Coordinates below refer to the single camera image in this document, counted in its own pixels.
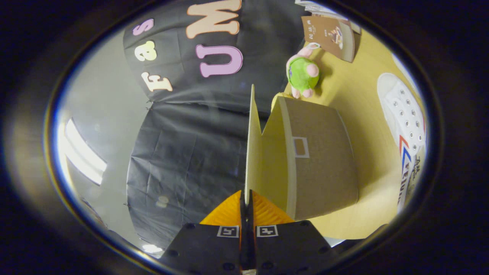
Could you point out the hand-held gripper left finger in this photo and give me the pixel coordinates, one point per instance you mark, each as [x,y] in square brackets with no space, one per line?
[208,248]

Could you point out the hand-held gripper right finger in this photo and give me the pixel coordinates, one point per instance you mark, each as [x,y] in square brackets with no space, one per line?
[290,248]

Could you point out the beige fabric storage box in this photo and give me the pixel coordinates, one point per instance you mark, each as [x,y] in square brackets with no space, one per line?
[321,164]

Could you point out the ceiling light panel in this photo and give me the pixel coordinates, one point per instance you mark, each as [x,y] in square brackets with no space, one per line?
[84,152]

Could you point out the green pink plush toy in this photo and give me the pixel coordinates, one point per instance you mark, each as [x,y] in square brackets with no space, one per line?
[301,74]

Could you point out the brown cover book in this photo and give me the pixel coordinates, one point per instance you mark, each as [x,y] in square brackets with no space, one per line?
[328,36]

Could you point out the white portrait cover book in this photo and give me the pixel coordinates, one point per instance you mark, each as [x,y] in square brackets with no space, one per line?
[328,9]

